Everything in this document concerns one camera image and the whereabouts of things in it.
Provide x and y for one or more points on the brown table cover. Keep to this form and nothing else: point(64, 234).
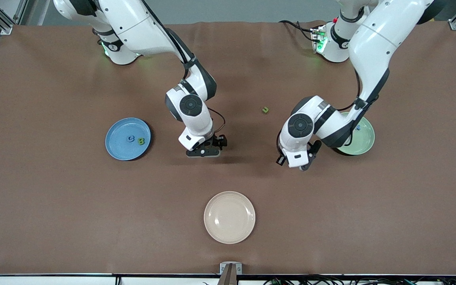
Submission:
point(54, 217)

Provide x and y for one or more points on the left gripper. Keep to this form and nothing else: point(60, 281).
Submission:
point(280, 160)

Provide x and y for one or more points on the blue plate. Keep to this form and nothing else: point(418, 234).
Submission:
point(121, 146)

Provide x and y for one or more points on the green plate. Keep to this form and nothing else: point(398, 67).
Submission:
point(364, 138)

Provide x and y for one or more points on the beige plate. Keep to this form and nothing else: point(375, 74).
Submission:
point(229, 217)

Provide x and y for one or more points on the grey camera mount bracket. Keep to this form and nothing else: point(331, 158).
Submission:
point(230, 269)

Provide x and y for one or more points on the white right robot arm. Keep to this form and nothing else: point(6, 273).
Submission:
point(133, 23)

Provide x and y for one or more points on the white table edge rail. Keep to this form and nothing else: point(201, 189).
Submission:
point(46, 280)

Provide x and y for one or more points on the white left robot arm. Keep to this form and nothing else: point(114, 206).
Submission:
point(374, 43)

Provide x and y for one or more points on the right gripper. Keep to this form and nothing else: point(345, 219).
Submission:
point(218, 141)

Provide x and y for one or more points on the green foam letter B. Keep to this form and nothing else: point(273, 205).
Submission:
point(141, 141)

